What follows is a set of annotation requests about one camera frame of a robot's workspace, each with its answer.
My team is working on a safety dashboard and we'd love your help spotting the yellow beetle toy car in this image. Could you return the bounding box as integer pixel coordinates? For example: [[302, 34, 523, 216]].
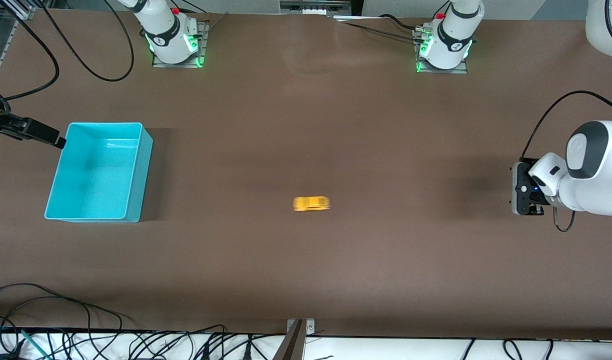
[[292, 195, 332, 213]]

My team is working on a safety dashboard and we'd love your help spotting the teal plastic bin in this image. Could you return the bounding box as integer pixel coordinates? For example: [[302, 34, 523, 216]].
[[44, 122, 154, 223]]

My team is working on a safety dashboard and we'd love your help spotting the silver mounting plate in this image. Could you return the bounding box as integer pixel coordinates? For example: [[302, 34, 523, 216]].
[[287, 318, 316, 337]]

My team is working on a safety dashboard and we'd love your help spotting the grey power strip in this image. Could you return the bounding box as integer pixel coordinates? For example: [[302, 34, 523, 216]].
[[279, 0, 353, 16]]

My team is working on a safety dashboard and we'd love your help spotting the black left camera mount bracket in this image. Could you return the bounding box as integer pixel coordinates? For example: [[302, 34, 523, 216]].
[[515, 158, 537, 216]]

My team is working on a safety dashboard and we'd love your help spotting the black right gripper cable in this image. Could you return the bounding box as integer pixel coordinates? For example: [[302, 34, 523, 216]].
[[0, 0, 61, 112]]

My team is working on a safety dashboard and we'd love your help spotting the black looping right arm cable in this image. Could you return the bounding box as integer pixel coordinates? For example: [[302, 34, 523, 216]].
[[38, 0, 135, 82]]

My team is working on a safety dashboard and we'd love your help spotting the aluminium frame profile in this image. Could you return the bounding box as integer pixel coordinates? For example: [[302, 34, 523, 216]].
[[0, 0, 35, 21]]

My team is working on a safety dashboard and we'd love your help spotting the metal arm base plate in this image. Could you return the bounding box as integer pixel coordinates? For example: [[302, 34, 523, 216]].
[[412, 29, 469, 75], [152, 20, 210, 69]]

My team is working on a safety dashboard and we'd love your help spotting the thin black table cable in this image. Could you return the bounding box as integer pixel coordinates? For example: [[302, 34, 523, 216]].
[[0, 283, 137, 331], [0, 296, 124, 360]]

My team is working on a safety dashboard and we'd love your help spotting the thin black base cable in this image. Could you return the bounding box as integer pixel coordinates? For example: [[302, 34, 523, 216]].
[[343, 22, 422, 42]]

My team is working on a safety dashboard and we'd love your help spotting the thick black base cable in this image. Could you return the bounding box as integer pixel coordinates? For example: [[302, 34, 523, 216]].
[[378, 13, 427, 32]]

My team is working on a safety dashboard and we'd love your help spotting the dark grey tapered post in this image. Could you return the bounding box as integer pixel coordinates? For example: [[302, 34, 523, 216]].
[[272, 320, 305, 360]]

